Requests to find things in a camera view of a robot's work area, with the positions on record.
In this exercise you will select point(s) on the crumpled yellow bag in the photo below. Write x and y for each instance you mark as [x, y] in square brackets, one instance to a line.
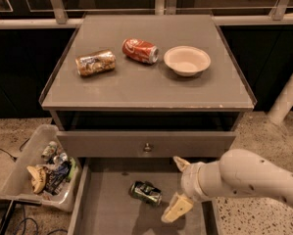
[38, 178]

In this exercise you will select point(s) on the gold brown can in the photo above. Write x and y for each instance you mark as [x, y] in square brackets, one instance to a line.
[95, 62]

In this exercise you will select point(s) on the white paper bowl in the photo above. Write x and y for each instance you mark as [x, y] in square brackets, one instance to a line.
[187, 61]

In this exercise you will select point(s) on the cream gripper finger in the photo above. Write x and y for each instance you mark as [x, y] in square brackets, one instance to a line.
[178, 206]
[181, 163]

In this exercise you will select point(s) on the red cola can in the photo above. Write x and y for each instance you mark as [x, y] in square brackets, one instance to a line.
[140, 50]

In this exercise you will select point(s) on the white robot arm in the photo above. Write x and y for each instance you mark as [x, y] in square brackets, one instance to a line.
[238, 173]

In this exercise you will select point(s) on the round drawer knob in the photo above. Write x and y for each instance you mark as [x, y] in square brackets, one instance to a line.
[147, 148]

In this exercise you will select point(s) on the can in bin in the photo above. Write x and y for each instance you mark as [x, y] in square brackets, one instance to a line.
[50, 151]

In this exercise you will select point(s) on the grey drawer cabinet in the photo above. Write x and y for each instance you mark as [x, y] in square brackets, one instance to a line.
[139, 97]

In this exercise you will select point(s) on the grey open middle drawer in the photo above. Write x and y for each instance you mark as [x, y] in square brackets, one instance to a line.
[103, 205]

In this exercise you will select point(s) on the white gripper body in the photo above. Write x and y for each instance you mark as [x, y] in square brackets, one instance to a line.
[188, 181]

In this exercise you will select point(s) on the grey top drawer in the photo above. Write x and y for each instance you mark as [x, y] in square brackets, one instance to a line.
[130, 144]

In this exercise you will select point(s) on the green soda can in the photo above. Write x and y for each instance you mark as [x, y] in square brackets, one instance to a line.
[146, 193]

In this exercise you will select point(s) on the clear plastic bin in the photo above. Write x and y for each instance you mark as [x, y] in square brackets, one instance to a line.
[17, 187]

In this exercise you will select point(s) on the metal window railing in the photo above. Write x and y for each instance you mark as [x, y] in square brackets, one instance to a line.
[24, 14]

